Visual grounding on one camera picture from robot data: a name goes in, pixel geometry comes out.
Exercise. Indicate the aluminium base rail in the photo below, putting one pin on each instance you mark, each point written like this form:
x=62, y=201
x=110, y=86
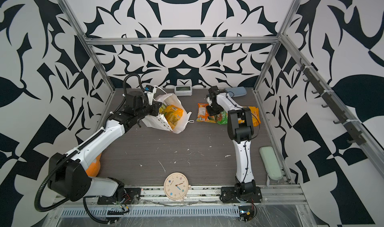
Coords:
x=196, y=206

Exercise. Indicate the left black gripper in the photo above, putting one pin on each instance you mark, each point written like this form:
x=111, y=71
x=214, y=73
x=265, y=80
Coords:
x=155, y=106

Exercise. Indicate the black wall hook rack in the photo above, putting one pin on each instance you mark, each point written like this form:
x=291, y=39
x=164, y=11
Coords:
x=333, y=102

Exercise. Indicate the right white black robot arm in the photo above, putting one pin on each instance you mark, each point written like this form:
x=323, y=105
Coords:
x=240, y=131

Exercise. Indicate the patterned paper gift bag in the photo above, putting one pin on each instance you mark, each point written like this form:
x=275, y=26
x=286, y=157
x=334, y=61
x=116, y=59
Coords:
x=159, y=122

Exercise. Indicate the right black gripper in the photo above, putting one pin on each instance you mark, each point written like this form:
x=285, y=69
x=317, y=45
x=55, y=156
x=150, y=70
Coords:
x=211, y=113

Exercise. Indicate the orange fish plush toy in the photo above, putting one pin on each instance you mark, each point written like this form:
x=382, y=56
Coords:
x=94, y=168

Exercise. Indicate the orange snack packet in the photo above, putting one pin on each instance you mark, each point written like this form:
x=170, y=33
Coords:
x=203, y=115

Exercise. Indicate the white digital clock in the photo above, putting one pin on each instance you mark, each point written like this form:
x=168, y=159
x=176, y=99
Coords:
x=183, y=90

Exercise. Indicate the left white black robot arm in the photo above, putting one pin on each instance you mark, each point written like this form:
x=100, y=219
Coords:
x=67, y=172

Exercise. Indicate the pale green glasses case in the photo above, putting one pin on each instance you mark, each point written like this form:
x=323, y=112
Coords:
x=271, y=163

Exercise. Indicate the round beige wall clock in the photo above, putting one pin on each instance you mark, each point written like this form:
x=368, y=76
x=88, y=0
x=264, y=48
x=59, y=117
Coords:
x=176, y=186

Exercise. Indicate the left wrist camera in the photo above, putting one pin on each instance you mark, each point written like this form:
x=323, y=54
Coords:
x=150, y=92

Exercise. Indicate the green corn chips packet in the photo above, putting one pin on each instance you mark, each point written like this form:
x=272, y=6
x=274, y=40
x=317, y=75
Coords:
x=222, y=118

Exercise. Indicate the yellow snack packet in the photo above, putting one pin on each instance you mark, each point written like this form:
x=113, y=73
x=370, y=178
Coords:
x=255, y=116
x=172, y=114

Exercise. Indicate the blue-grey glasses case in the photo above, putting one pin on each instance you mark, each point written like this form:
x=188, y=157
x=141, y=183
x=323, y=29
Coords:
x=236, y=91

